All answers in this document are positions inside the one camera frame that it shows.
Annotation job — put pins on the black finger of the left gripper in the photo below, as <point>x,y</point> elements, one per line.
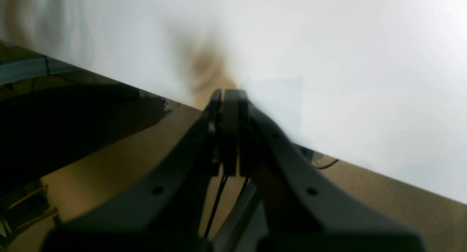
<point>305,211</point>

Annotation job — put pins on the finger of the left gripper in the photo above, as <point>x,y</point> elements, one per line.
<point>162,211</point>

